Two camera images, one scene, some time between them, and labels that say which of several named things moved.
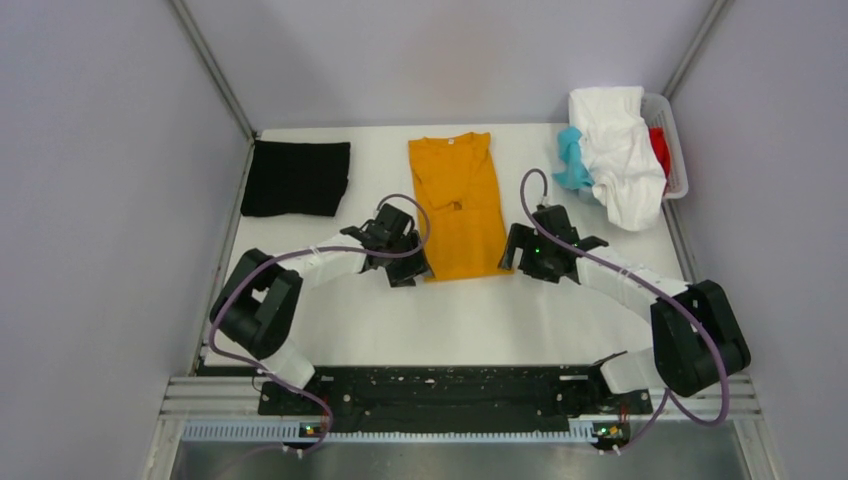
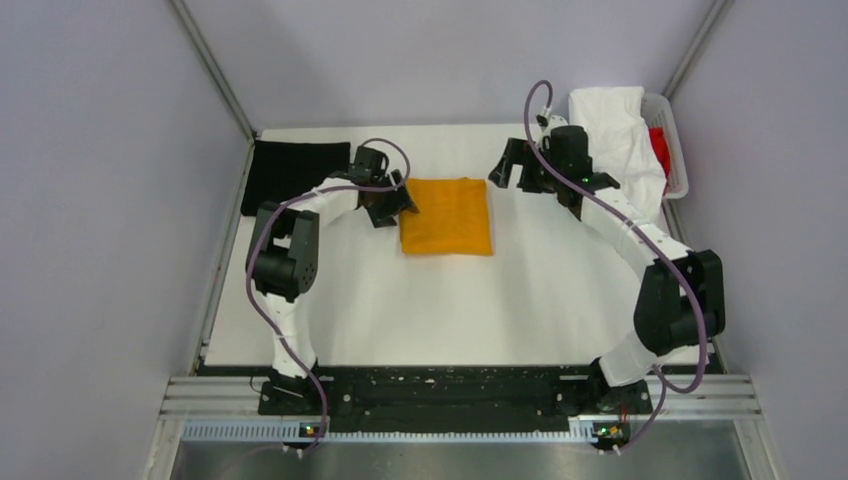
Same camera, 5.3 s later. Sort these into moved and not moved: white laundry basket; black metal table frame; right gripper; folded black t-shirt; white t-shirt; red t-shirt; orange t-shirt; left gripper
Moved: right gripper; left gripper; orange t-shirt
Not moved: folded black t-shirt; red t-shirt; black metal table frame; white t-shirt; white laundry basket
